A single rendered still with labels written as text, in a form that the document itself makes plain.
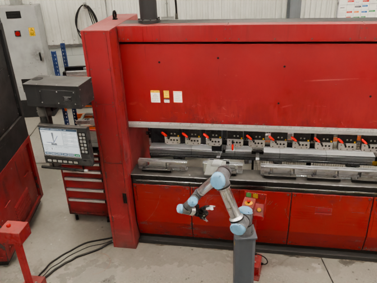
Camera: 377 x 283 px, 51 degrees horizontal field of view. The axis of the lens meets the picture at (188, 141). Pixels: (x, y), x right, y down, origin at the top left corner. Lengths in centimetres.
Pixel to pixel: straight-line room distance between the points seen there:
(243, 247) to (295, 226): 91
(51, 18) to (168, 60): 471
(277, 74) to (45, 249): 304
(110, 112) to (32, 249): 189
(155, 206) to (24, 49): 466
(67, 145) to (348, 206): 261
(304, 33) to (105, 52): 163
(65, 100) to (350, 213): 276
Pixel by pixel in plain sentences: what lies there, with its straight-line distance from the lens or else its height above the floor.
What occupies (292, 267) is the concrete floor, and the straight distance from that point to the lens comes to 426.
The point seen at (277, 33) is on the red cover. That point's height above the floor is 222.
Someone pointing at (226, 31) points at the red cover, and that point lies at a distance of 342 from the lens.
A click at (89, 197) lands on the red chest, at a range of 471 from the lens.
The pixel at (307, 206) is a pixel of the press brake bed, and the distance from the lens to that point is 401.
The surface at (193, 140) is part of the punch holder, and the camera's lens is 380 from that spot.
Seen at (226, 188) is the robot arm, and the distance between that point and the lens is 298.
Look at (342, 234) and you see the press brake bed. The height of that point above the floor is 32.
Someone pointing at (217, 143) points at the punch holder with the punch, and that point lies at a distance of 378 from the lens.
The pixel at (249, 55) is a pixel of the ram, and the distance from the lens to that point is 348.
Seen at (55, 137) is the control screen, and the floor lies 150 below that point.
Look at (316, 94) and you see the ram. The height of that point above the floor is 171.
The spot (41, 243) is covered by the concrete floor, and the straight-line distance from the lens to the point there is 484.
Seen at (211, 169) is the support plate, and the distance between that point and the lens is 376.
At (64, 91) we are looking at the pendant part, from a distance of 332.
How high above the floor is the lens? 291
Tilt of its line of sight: 26 degrees down
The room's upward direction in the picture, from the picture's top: 2 degrees counter-clockwise
